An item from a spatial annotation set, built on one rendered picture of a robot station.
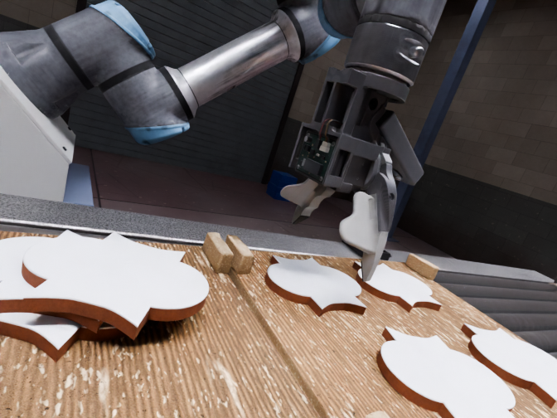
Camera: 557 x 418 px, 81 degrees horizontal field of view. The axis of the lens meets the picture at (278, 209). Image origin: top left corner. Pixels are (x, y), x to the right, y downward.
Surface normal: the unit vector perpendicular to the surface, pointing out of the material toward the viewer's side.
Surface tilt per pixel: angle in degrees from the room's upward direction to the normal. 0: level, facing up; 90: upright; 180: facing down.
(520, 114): 90
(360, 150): 90
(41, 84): 87
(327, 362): 0
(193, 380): 0
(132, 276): 0
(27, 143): 90
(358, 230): 57
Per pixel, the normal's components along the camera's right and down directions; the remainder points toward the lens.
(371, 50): -0.57, 0.04
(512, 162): -0.81, -0.12
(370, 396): 0.31, -0.92
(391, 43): -0.18, 0.21
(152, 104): 0.37, 0.23
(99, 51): 0.38, 0.43
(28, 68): 0.62, 0.04
